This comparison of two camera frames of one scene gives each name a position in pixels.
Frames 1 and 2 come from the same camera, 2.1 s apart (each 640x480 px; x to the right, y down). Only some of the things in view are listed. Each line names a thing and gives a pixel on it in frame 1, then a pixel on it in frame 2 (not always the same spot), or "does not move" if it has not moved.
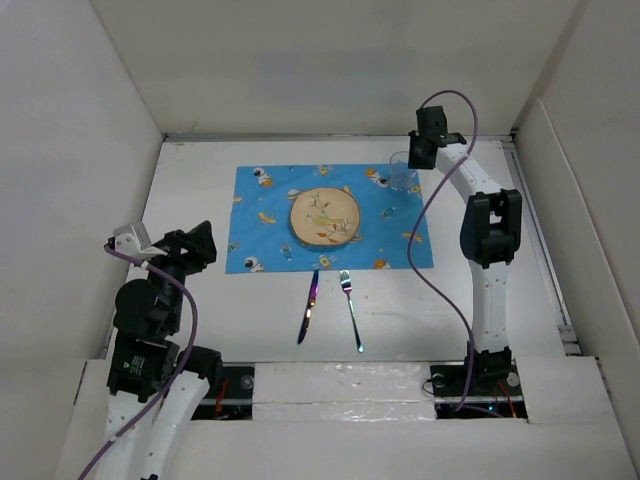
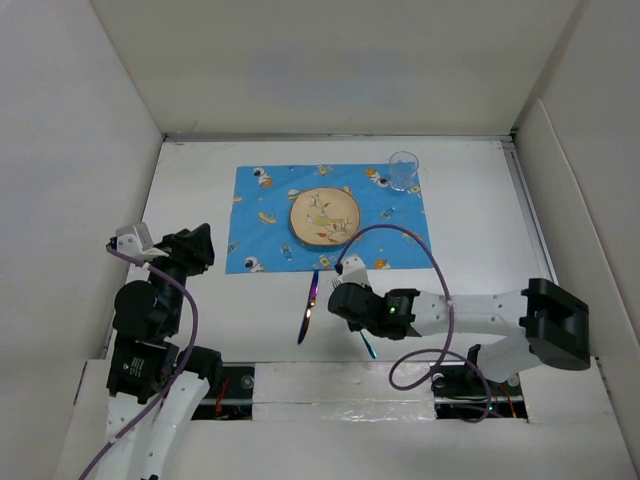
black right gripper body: [415, 160] to [371, 326]
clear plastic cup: [402, 177] does not move
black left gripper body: [182, 262] does not move
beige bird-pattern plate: [325, 216] does not move
